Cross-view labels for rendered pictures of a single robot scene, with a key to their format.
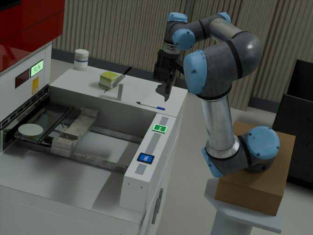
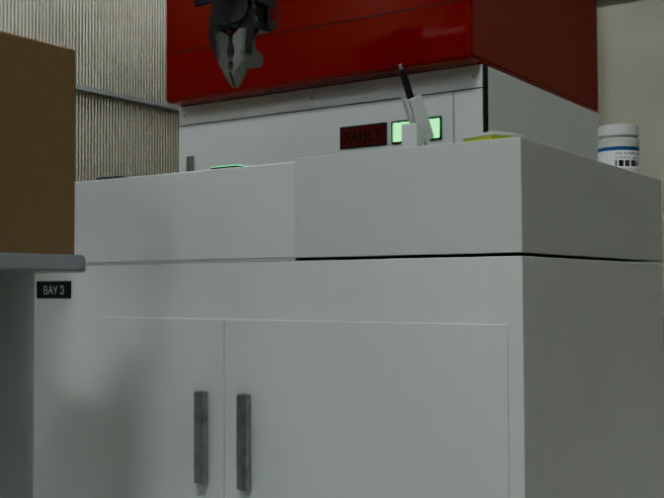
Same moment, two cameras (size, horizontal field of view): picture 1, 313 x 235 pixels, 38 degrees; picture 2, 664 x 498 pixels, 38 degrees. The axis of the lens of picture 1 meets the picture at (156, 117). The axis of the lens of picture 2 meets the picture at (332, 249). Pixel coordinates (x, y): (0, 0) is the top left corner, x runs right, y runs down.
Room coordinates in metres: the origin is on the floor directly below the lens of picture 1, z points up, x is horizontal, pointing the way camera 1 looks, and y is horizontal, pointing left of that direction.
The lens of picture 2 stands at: (2.53, -1.33, 0.78)
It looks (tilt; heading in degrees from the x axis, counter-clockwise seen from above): 2 degrees up; 116
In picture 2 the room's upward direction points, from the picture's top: straight up
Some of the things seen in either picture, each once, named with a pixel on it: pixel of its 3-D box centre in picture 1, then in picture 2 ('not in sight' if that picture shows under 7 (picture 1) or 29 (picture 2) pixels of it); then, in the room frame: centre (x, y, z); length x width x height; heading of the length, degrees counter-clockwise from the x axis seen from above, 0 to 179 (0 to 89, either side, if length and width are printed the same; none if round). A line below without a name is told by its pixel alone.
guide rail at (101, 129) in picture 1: (97, 128); not in sight; (1.85, 0.26, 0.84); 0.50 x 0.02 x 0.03; 82
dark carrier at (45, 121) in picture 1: (18, 113); not in sight; (1.74, 0.60, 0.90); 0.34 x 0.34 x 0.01; 82
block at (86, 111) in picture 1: (90, 111); not in sight; (1.89, 0.31, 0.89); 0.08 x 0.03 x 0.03; 82
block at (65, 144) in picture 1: (63, 143); not in sight; (1.57, 0.35, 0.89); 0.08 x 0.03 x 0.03; 82
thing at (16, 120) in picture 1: (27, 117); not in sight; (1.72, 0.55, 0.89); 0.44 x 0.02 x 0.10; 172
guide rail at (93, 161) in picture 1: (75, 156); not in sight; (1.58, 0.30, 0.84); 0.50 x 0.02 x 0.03; 82
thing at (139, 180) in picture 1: (150, 157); (176, 219); (1.59, -0.01, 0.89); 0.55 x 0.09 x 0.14; 172
